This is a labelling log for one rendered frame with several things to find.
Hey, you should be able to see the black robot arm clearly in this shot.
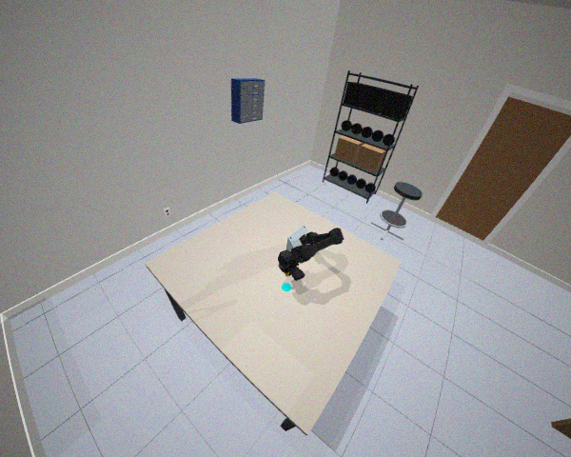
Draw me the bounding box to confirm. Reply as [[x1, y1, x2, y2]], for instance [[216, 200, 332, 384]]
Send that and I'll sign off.
[[278, 228, 344, 273]]

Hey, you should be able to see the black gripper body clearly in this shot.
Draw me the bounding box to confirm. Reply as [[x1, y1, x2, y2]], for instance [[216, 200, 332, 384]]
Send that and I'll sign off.
[[279, 250, 305, 280]]

